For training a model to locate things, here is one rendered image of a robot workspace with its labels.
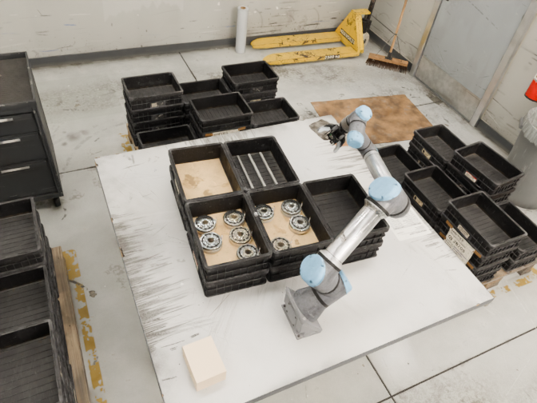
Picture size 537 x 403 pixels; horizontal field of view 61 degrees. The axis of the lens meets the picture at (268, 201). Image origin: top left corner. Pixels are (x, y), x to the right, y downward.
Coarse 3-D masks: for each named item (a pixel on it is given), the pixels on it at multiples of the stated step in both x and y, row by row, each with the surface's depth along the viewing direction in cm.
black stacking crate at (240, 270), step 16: (192, 208) 214; (208, 208) 217; (224, 208) 221; (240, 208) 225; (256, 224) 207; (192, 240) 209; (256, 240) 212; (208, 272) 190; (224, 272) 193; (240, 272) 197; (256, 272) 200
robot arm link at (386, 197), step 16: (384, 176) 180; (368, 192) 178; (384, 192) 174; (400, 192) 177; (368, 208) 178; (384, 208) 176; (400, 208) 180; (352, 224) 179; (368, 224) 177; (336, 240) 179; (352, 240) 177; (320, 256) 178; (336, 256) 177; (304, 272) 178; (320, 272) 174; (336, 272) 178; (320, 288) 179
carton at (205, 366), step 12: (192, 348) 177; (204, 348) 178; (216, 348) 178; (192, 360) 174; (204, 360) 174; (216, 360) 175; (192, 372) 171; (204, 372) 171; (216, 372) 172; (204, 384) 171
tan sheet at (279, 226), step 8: (272, 208) 228; (280, 216) 225; (304, 216) 227; (264, 224) 220; (272, 224) 221; (280, 224) 221; (272, 232) 217; (280, 232) 218; (288, 232) 218; (312, 232) 220; (288, 240) 215; (296, 240) 215; (304, 240) 216; (312, 240) 216
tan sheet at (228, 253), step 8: (216, 216) 220; (216, 224) 217; (216, 232) 213; (224, 232) 214; (224, 240) 210; (224, 248) 207; (232, 248) 208; (208, 256) 203; (216, 256) 203; (224, 256) 204; (232, 256) 204; (208, 264) 200; (216, 264) 200
